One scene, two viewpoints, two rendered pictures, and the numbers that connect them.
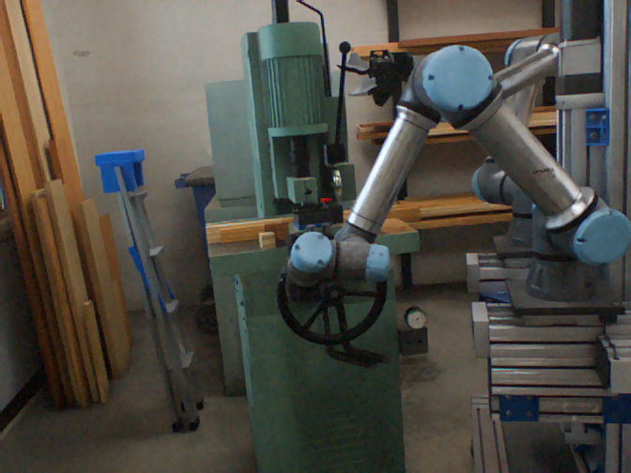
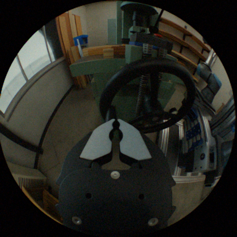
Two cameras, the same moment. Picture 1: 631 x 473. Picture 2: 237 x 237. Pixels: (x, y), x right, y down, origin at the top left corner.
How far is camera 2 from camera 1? 1.45 m
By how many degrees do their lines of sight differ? 46
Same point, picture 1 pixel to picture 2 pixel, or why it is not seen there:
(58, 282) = not seen: hidden behind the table
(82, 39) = (90, 24)
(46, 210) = (70, 52)
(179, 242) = not seen: hidden behind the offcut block
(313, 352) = (126, 112)
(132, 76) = (99, 29)
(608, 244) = not seen: outside the picture
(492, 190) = (205, 74)
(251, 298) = (95, 87)
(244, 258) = (90, 65)
